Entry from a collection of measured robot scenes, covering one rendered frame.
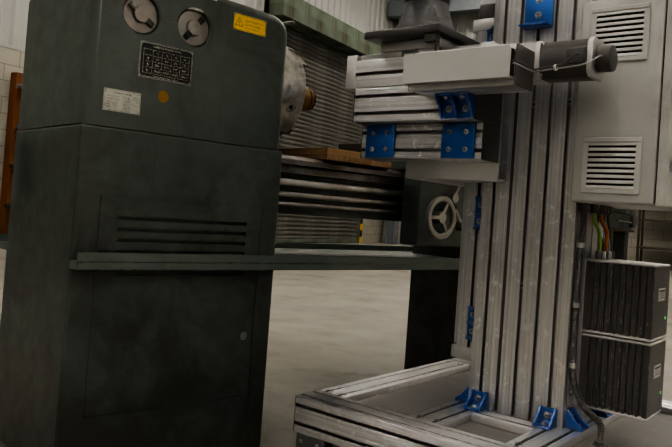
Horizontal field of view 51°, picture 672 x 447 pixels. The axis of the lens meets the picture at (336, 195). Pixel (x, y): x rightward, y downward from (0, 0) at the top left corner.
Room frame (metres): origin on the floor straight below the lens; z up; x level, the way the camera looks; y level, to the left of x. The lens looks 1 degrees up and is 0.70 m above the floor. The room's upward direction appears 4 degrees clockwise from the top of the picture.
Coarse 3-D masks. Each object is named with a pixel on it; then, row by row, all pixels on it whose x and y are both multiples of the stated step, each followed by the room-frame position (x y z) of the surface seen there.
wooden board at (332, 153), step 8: (288, 152) 2.43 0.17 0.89; (296, 152) 2.39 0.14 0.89; (304, 152) 2.36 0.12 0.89; (312, 152) 2.33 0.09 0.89; (320, 152) 2.30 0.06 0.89; (328, 152) 2.28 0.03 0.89; (336, 152) 2.30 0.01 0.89; (344, 152) 2.32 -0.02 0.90; (352, 152) 2.35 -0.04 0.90; (360, 152) 2.37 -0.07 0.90; (328, 160) 2.31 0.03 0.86; (336, 160) 2.30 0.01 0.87; (344, 160) 2.32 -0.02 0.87; (352, 160) 2.35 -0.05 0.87; (360, 160) 2.37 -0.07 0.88; (368, 160) 2.40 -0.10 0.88
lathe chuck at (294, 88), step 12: (288, 48) 2.28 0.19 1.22; (288, 60) 2.21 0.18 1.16; (300, 60) 2.25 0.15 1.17; (288, 72) 2.19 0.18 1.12; (300, 72) 2.22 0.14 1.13; (288, 84) 2.18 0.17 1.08; (300, 84) 2.22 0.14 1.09; (288, 96) 2.19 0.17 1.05; (300, 96) 2.22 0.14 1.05; (300, 108) 2.24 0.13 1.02; (288, 120) 2.24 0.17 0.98
